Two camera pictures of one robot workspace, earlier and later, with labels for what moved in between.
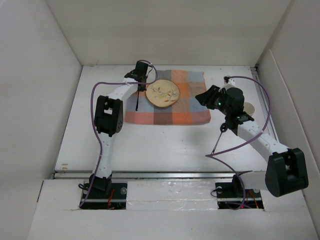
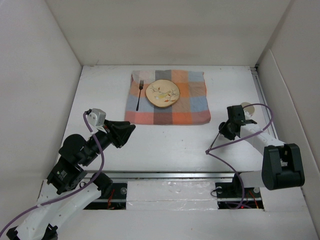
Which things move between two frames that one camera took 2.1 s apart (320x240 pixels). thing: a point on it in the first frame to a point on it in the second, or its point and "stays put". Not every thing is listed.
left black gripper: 143,88 to 119,131
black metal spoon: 223,128 to 214,141
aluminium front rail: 157,174 stays put
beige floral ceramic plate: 162,93 stays put
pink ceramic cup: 249,108 stays put
